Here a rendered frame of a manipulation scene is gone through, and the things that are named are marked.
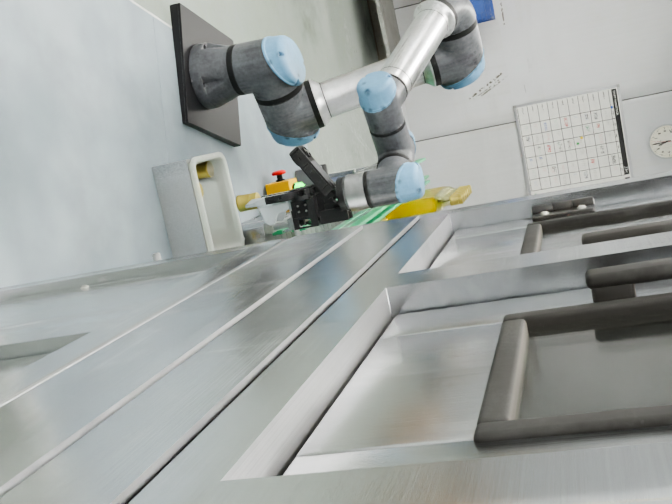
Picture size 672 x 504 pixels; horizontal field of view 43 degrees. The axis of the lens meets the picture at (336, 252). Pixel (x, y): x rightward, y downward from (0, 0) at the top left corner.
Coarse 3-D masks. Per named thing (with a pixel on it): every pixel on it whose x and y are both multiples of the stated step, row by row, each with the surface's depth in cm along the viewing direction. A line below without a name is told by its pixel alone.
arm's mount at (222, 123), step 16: (176, 16) 190; (192, 16) 195; (176, 32) 189; (192, 32) 194; (208, 32) 202; (176, 48) 189; (176, 64) 189; (192, 96) 190; (192, 112) 189; (208, 112) 197; (224, 112) 206; (208, 128) 196; (224, 128) 204; (240, 144) 212
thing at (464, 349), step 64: (576, 192) 84; (640, 192) 83; (320, 256) 78; (384, 256) 70; (448, 256) 74; (512, 256) 58; (576, 256) 54; (640, 256) 52; (192, 320) 60; (256, 320) 55; (320, 320) 51; (384, 320) 55; (448, 320) 52; (512, 320) 48; (576, 320) 47; (640, 320) 45; (64, 384) 48; (128, 384) 45; (192, 384) 43; (256, 384) 40; (320, 384) 41; (384, 384) 42; (448, 384) 40; (512, 384) 37; (576, 384) 37; (640, 384) 36; (0, 448) 39; (64, 448) 38; (128, 448) 35; (192, 448) 33; (256, 448) 33; (320, 448) 35; (384, 448) 34; (448, 448) 33; (512, 448) 31; (576, 448) 30; (640, 448) 25
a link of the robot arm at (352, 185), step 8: (352, 176) 167; (360, 176) 166; (344, 184) 167; (352, 184) 166; (360, 184) 165; (344, 192) 166; (352, 192) 166; (360, 192) 165; (352, 200) 166; (360, 200) 166; (352, 208) 168; (360, 208) 168; (368, 208) 168
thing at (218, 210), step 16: (192, 160) 169; (208, 160) 180; (224, 160) 183; (192, 176) 168; (224, 176) 184; (208, 192) 185; (224, 192) 185; (208, 208) 186; (224, 208) 185; (208, 224) 171; (224, 224) 186; (240, 224) 186; (208, 240) 170; (224, 240) 187; (240, 240) 186
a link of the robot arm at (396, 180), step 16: (384, 160) 168; (400, 160) 167; (368, 176) 166; (384, 176) 164; (400, 176) 163; (416, 176) 163; (368, 192) 165; (384, 192) 164; (400, 192) 164; (416, 192) 163
